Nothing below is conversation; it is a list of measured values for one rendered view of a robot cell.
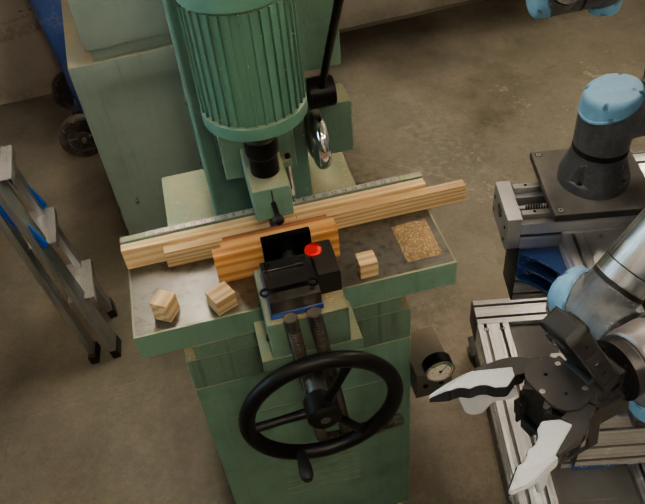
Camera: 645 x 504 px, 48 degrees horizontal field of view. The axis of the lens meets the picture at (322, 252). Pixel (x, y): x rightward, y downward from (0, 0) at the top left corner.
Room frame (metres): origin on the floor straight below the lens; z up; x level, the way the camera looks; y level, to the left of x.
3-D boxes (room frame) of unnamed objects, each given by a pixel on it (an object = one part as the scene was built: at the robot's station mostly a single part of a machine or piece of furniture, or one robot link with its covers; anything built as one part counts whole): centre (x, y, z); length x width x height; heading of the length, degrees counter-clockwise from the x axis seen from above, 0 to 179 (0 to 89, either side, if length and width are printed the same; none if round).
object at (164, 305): (0.87, 0.29, 0.92); 0.04 x 0.03 x 0.04; 156
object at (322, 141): (1.18, -0.02, 1.02); 0.12 x 0.03 x 0.12; 9
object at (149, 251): (1.05, 0.08, 0.93); 0.60 x 0.02 x 0.05; 99
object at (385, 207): (1.04, 0.00, 0.92); 0.60 x 0.02 x 0.04; 99
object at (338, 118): (1.24, -0.04, 1.02); 0.09 x 0.07 x 0.12; 99
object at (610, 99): (1.20, -0.62, 0.98); 0.13 x 0.12 x 0.14; 102
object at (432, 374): (0.86, -0.21, 0.65); 0.06 x 0.04 x 0.08; 99
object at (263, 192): (1.05, 0.09, 1.03); 0.14 x 0.07 x 0.09; 9
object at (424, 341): (0.93, -0.20, 0.58); 0.12 x 0.08 x 0.08; 9
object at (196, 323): (0.93, 0.06, 0.87); 0.61 x 0.30 x 0.06; 99
